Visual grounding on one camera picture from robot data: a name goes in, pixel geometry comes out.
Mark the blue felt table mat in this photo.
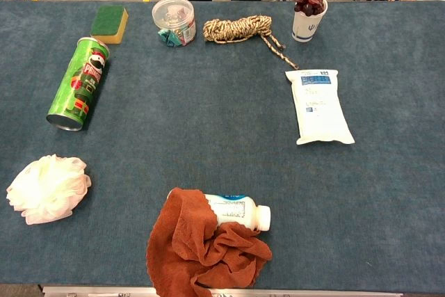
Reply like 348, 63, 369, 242
0, 0, 445, 294

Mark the white plastic milk bottle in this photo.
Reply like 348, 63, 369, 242
203, 193, 272, 232

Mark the white wet wipes pack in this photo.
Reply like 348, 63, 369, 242
284, 68, 356, 146

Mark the rust brown cloth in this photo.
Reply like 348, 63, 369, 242
145, 187, 273, 297

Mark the clear plastic jar of clips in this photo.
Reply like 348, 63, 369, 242
152, 0, 197, 47

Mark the white paper cup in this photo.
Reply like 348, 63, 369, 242
291, 0, 328, 43

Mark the green Pringles can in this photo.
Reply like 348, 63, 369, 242
46, 36, 111, 132

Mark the dark red grape bunch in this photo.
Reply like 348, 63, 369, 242
294, 0, 326, 17

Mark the green and yellow sponge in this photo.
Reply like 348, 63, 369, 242
90, 5, 129, 45

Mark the white mesh bath pouf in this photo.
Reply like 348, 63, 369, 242
6, 154, 92, 226

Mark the coiled beige braided rope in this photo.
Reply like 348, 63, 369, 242
202, 15, 300, 71

